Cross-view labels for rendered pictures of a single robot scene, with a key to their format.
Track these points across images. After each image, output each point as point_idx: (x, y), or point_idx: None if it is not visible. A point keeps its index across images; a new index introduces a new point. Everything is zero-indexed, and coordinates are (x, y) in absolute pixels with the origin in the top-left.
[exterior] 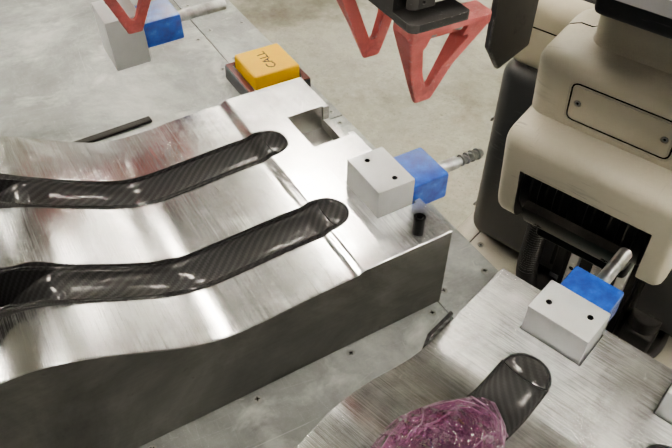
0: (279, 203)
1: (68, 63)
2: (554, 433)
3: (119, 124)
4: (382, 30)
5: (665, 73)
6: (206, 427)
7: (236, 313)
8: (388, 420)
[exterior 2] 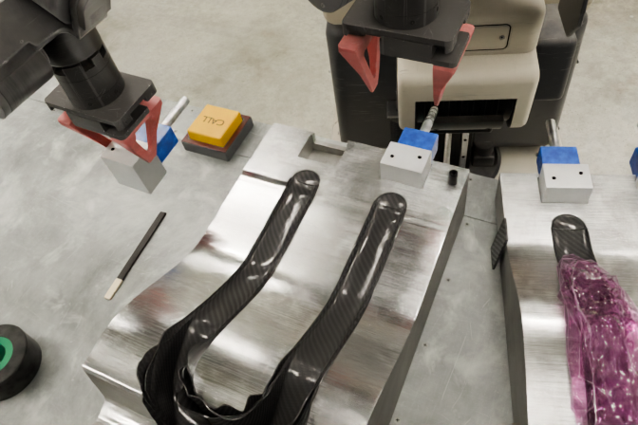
0: (354, 217)
1: (50, 209)
2: (611, 249)
3: (143, 230)
4: (377, 67)
5: None
6: (414, 383)
7: (403, 303)
8: (552, 303)
